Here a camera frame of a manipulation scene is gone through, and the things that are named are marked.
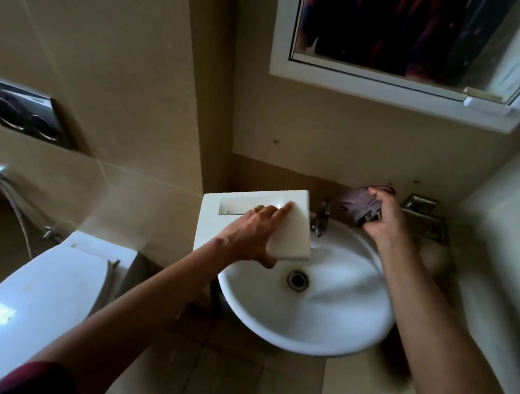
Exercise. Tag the person's right hand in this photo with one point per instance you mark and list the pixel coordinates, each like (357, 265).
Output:
(391, 222)

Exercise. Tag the metal sink drain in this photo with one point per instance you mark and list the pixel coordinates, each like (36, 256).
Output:
(298, 280)

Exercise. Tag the metal faucet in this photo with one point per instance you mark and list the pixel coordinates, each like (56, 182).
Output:
(320, 221)

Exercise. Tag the white toilet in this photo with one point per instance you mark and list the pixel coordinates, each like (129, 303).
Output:
(41, 302)

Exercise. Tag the person's left hand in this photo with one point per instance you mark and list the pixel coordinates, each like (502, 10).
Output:
(251, 235)

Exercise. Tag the chrome flush plate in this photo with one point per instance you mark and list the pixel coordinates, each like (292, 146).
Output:
(23, 110)

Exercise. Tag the person's right forearm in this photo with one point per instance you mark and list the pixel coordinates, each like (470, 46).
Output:
(439, 340)

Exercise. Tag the red checkered cloth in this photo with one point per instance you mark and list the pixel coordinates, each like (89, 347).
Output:
(357, 202)

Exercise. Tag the white framed mirror cabinet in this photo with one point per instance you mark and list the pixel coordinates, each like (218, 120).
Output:
(287, 22)

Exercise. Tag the white ceramic sink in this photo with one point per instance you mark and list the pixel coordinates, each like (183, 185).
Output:
(339, 315)

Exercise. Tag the person's left forearm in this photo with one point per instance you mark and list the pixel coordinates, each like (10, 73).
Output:
(133, 312)

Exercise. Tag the chrome wall holder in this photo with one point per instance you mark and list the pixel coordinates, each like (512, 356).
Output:
(426, 216)

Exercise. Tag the metal wall valve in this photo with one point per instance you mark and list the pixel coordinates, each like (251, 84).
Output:
(51, 234)

